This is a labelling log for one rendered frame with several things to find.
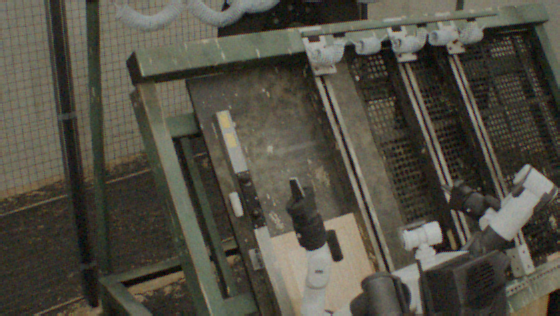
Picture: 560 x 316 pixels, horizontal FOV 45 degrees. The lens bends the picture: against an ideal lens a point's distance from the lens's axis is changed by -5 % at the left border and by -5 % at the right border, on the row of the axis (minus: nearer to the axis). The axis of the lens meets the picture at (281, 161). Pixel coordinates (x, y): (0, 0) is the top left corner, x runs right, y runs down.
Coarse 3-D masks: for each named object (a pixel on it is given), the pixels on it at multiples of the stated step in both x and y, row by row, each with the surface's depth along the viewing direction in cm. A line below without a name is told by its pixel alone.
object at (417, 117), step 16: (400, 32) 283; (400, 64) 283; (400, 80) 283; (400, 96) 285; (416, 96) 282; (416, 112) 279; (416, 128) 281; (416, 144) 283; (432, 144) 280; (432, 160) 277; (432, 176) 278; (448, 176) 278; (432, 192) 280; (448, 208) 274; (448, 224) 276; (464, 224) 275; (464, 240) 273
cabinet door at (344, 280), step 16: (336, 224) 252; (352, 224) 256; (272, 240) 238; (288, 240) 241; (352, 240) 254; (288, 256) 240; (304, 256) 243; (352, 256) 252; (288, 272) 238; (304, 272) 241; (336, 272) 247; (352, 272) 250; (368, 272) 253; (288, 288) 236; (336, 288) 245; (352, 288) 248; (336, 304) 243
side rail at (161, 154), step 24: (144, 96) 227; (144, 120) 230; (144, 144) 233; (168, 144) 227; (168, 168) 224; (168, 192) 225; (168, 216) 229; (192, 216) 224; (192, 240) 221; (192, 264) 220; (192, 288) 225; (216, 288) 221; (216, 312) 218
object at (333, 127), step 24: (312, 48) 258; (336, 48) 249; (312, 72) 260; (312, 96) 263; (336, 120) 260; (336, 144) 257; (336, 168) 260; (360, 192) 257; (360, 216) 254; (384, 240) 254; (384, 264) 253
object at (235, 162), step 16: (224, 112) 241; (224, 128) 239; (224, 144) 239; (240, 160) 239; (240, 192) 236; (256, 240) 234; (272, 256) 234; (272, 272) 233; (272, 288) 232; (288, 304) 232
